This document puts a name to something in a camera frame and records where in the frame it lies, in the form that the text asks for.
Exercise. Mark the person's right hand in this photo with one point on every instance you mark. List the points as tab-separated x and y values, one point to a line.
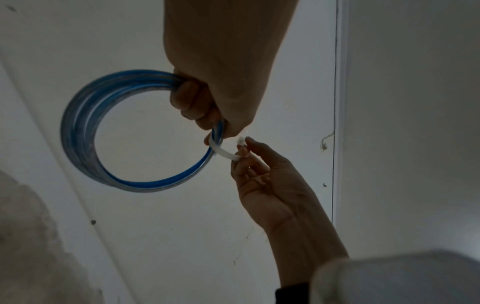
277	193

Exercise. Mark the person's left hand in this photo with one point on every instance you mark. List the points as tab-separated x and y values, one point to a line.
225	59

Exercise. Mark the person's right forearm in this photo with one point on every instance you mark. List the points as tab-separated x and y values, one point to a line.
303	255

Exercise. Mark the black sleeve cuff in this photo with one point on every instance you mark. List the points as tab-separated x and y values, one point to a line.
294	294

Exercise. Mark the white rounded blurry object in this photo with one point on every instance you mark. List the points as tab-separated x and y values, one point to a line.
397	279

